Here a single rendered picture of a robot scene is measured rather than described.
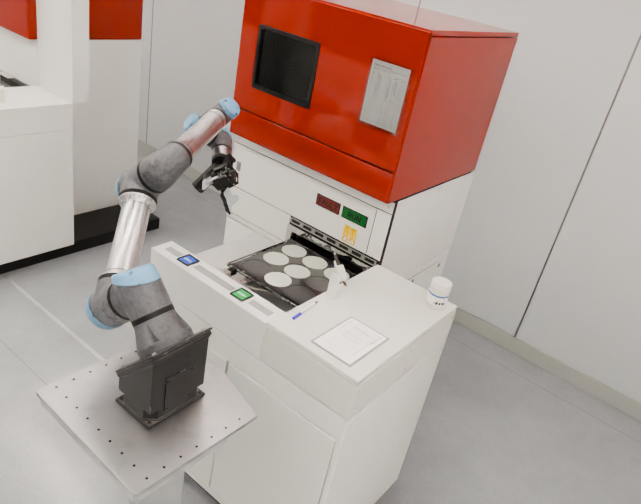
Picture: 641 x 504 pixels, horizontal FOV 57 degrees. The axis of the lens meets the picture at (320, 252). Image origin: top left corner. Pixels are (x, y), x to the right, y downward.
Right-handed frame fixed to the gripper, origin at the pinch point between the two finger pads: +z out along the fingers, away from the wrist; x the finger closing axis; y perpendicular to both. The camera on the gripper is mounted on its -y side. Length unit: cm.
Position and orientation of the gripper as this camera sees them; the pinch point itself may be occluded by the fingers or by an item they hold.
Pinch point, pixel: (215, 203)
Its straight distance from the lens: 207.2
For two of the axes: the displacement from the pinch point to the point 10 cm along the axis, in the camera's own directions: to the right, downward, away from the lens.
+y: 8.7, -3.6, -3.4
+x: 4.9, 5.1, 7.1
